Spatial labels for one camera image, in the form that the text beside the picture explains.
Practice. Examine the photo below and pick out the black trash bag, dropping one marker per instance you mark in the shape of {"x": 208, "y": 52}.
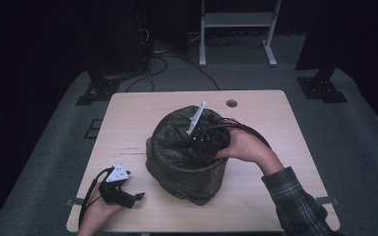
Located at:
{"x": 170, "y": 154}

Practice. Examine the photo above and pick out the person's left hand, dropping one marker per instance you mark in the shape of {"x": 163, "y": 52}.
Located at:
{"x": 95, "y": 216}

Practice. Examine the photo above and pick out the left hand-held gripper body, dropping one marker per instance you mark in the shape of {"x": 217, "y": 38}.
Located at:
{"x": 116, "y": 193}

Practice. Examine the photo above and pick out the black stand base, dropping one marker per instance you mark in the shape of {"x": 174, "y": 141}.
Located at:
{"x": 100, "y": 90}
{"x": 321, "y": 88}

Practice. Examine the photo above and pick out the green trash can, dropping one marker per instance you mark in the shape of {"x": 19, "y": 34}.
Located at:
{"x": 206, "y": 183}

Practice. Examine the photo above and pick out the grey table foot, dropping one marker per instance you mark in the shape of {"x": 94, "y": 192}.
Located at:
{"x": 74, "y": 202}
{"x": 332, "y": 200}

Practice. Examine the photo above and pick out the white metal stand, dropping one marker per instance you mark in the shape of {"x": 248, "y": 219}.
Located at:
{"x": 238, "y": 19}

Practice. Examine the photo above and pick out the person's right hand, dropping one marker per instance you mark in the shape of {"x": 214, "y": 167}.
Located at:
{"x": 246, "y": 146}

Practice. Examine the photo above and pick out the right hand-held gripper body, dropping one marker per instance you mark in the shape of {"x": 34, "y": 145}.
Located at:
{"x": 210, "y": 139}

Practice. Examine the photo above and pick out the black floor frame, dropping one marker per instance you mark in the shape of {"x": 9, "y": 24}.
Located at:
{"x": 93, "y": 128}

